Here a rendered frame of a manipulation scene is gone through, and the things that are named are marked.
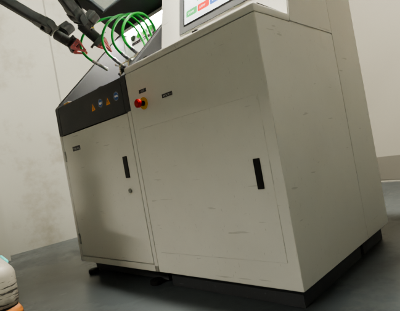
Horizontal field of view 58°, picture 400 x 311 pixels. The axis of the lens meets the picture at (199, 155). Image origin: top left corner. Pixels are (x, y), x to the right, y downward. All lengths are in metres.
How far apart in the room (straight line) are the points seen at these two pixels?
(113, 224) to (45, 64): 2.22
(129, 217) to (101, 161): 0.32
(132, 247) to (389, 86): 2.76
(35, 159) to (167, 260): 2.20
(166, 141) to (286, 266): 0.66
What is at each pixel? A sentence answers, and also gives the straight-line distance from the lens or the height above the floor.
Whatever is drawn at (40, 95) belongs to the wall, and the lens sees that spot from 3.67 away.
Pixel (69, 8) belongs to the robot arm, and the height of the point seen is 1.36.
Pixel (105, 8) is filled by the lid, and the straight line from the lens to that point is 2.56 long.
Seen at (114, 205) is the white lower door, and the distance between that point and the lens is 1.83.
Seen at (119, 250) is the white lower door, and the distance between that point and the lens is 1.88.
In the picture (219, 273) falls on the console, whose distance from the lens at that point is 1.41.
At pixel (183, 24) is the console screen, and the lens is 1.77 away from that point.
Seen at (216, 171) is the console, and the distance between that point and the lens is 1.29.
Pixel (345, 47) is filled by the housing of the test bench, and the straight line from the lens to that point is 1.81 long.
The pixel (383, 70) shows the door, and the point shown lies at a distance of 3.76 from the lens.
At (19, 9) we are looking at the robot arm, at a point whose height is 1.47.
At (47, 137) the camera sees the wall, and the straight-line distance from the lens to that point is 3.60.
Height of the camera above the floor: 0.54
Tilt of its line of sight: level
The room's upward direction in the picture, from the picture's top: 10 degrees counter-clockwise
